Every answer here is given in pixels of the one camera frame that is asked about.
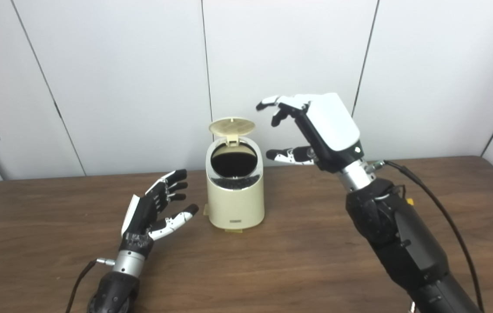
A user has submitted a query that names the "cream-colored bin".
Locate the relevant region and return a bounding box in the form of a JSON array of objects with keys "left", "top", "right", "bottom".
[{"left": 205, "top": 136, "right": 265, "bottom": 230}]

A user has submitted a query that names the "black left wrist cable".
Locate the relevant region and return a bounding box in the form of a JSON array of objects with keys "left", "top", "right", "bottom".
[{"left": 64, "top": 258, "right": 115, "bottom": 313}]

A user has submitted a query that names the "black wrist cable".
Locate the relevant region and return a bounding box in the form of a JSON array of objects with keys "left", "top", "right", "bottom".
[
  {"left": 366, "top": 160, "right": 485, "bottom": 313},
  {"left": 64, "top": 258, "right": 115, "bottom": 313}
]

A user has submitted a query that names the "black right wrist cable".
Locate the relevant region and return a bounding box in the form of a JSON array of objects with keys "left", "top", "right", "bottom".
[{"left": 366, "top": 160, "right": 485, "bottom": 313}]

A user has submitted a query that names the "white and black left hand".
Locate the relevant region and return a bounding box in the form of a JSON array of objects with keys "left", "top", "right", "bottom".
[{"left": 121, "top": 169, "right": 200, "bottom": 257}]

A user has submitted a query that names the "white and black right hand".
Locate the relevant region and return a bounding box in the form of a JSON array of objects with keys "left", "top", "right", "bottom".
[{"left": 256, "top": 93, "right": 365, "bottom": 173}]

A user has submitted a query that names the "round cream bin lid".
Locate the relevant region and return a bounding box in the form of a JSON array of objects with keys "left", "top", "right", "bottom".
[{"left": 208, "top": 117, "right": 256, "bottom": 146}]

